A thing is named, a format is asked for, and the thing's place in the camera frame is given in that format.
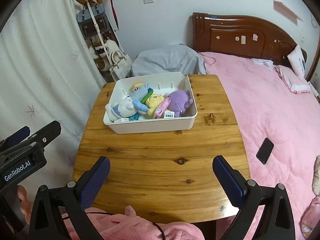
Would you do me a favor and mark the white plastic storage tray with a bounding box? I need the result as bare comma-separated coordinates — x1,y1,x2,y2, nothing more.
103,72,197,134

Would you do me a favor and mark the round wooden table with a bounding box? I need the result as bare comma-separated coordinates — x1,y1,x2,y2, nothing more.
73,75,249,223

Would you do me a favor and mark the person's left hand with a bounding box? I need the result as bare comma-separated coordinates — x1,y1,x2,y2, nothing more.
17,185,31,218

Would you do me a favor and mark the white bear plush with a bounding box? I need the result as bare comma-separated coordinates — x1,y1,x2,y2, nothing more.
105,96,149,122

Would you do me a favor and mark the pink wall shelf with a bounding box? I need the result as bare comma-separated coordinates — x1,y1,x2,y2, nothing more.
273,0,304,22

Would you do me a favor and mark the blue patterned ball pouch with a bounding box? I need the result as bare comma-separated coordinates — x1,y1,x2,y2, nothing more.
129,112,139,121

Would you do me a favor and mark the blue rainbow pony plush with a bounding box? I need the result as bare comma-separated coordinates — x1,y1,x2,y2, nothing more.
129,83,153,104

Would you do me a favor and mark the pink fleece clothing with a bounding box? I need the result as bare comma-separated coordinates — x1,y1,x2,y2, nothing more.
60,205,206,240

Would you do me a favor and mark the pink tissue pack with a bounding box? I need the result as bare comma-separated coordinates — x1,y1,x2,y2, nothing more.
153,97,171,119

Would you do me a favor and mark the yellow plush toy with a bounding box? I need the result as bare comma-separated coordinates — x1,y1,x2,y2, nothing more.
145,94,164,119

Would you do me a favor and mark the brown white fluffy bag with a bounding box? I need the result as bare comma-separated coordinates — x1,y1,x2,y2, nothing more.
89,38,119,72

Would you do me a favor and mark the blue denim handbag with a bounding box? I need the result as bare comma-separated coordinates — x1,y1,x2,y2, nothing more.
76,4,111,40

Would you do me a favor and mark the grey cloth-covered object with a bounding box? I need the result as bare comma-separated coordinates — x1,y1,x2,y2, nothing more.
132,44,207,76

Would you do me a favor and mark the white handbag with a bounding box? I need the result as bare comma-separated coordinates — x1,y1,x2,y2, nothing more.
110,50,132,81

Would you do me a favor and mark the pink bed quilt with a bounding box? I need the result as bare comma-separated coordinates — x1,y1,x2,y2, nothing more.
202,52,319,239

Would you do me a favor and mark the purple plush toy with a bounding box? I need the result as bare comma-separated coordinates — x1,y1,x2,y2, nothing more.
167,90,194,118

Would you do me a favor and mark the white pillow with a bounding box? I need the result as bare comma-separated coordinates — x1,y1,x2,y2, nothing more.
287,45,305,78

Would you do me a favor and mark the brown wooden headboard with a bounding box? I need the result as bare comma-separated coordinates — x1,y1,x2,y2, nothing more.
191,12,297,68

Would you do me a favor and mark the black smartphone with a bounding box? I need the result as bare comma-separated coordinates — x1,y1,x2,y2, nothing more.
256,138,274,165

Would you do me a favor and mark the white green medicine box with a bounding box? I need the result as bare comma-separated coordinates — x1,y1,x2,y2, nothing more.
164,110,175,119

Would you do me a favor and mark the white pill bottle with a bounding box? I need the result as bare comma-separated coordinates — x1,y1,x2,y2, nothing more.
114,118,130,123

